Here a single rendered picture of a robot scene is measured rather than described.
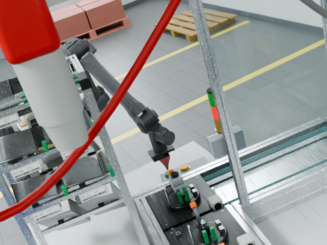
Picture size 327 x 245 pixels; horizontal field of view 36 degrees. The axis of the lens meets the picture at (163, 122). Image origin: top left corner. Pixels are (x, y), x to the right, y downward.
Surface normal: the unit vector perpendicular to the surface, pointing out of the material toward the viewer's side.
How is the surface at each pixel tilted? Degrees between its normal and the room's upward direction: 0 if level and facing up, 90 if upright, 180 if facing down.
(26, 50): 90
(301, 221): 0
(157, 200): 0
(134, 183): 0
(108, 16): 90
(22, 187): 65
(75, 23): 90
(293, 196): 90
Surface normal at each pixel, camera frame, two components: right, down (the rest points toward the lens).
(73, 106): 0.80, 0.07
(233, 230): -0.26, -0.86
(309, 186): 0.29, 0.37
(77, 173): 0.01, 0.02
